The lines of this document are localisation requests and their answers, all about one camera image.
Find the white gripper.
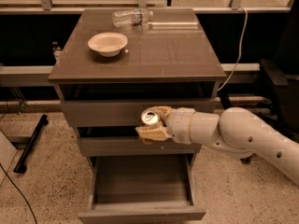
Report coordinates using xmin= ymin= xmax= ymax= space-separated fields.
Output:
xmin=135 ymin=106 xmax=195 ymax=145

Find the grey middle drawer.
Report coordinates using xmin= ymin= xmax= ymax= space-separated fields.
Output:
xmin=77 ymin=126 xmax=201 ymax=157

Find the white cable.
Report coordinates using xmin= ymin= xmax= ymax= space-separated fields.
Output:
xmin=217 ymin=7 xmax=249 ymax=92

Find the orange soda can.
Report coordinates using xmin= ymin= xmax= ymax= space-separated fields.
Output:
xmin=141 ymin=109 xmax=160 ymax=127

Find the black floor cable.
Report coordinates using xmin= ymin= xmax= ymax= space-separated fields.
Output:
xmin=0 ymin=161 xmax=39 ymax=224

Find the grey top drawer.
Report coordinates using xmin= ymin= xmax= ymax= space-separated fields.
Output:
xmin=61 ymin=82 xmax=214 ymax=127

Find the grey drawer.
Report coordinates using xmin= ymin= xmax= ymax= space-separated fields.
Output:
xmin=78 ymin=154 xmax=206 ymax=224
xmin=77 ymin=126 xmax=201 ymax=157
xmin=61 ymin=82 xmax=214 ymax=127

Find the grey bottom drawer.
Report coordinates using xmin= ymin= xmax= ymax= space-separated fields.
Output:
xmin=78 ymin=154 xmax=206 ymax=224

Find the black office chair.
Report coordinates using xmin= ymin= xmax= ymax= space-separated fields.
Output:
xmin=218 ymin=0 xmax=299 ymax=164

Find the white paper bowl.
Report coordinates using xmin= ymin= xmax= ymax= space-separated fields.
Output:
xmin=88 ymin=32 xmax=128 ymax=57

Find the black bar on floor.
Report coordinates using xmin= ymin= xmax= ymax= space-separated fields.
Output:
xmin=13 ymin=115 xmax=49 ymax=174

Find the grey drawer cabinet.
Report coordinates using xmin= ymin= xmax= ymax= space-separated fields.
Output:
xmin=48 ymin=7 xmax=227 ymax=161

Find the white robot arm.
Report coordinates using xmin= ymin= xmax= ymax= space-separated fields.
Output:
xmin=136 ymin=106 xmax=299 ymax=184

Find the clear plastic water bottle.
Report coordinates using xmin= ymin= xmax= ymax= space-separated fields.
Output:
xmin=112 ymin=8 xmax=153 ymax=27

